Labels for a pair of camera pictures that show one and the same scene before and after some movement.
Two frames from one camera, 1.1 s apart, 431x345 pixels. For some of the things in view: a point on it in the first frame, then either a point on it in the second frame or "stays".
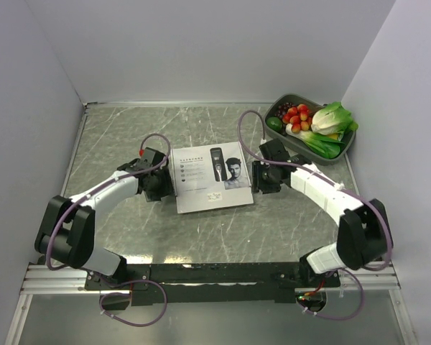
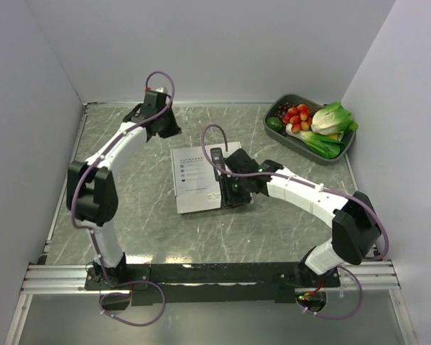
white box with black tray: [210, 177] stays
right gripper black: [257, 182] → [227, 198]
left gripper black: [166, 189] → [175, 129]
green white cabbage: [333, 119] stays
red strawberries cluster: [298, 118] stays
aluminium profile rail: [39, 279] stays
